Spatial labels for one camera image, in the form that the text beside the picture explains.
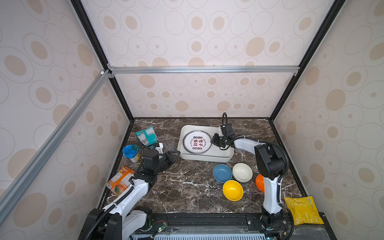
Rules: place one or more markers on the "yellow snack bag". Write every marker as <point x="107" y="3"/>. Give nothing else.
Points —
<point x="304" y="210"/>

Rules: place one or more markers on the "white plastic bin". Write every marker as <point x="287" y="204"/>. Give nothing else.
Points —
<point x="214" y="154"/>

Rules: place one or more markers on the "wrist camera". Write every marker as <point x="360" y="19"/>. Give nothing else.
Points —
<point x="159" y="147"/>
<point x="227" y="130"/>

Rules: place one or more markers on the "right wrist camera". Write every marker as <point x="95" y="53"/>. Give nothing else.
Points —
<point x="227" y="130"/>

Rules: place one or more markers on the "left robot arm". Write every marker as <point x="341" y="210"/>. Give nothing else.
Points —
<point x="126" y="204"/>

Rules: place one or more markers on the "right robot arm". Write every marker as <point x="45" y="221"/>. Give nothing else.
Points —
<point x="273" y="165"/>

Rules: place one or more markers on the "yellow bowl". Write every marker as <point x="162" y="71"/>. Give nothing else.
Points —
<point x="233" y="190"/>

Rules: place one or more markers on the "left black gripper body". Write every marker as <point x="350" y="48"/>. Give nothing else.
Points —
<point x="162" y="163"/>

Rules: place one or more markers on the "clear plastic cup rear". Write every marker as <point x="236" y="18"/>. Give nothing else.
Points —
<point x="170" y="144"/>

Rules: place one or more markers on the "horizontal aluminium rail back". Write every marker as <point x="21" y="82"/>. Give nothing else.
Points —
<point x="202" y="70"/>

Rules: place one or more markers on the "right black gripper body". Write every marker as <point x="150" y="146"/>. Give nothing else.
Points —
<point x="220" y="140"/>

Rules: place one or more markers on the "blue lidded cup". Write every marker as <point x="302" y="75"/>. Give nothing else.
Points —
<point x="131" y="152"/>

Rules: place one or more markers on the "orange snack packet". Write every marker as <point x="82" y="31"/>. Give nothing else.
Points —
<point x="120" y="181"/>

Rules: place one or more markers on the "white plate red green characters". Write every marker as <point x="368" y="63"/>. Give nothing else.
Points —
<point x="197" y="142"/>

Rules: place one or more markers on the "aluminium rail left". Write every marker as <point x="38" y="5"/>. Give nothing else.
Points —
<point x="29" y="173"/>

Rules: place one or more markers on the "green snack packet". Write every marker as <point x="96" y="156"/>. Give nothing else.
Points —
<point x="147" y="137"/>

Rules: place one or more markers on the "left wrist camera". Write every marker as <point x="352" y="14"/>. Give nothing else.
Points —
<point x="159" y="147"/>

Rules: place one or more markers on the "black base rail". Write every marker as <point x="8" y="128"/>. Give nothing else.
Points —
<point x="229" y="227"/>

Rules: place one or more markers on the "cream white bowl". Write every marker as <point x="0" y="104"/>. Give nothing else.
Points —
<point x="242" y="172"/>

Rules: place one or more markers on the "orange bowl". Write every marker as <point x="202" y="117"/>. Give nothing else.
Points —
<point x="260" y="183"/>

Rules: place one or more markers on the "blue bowl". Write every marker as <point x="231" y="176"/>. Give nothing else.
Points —
<point x="222" y="173"/>

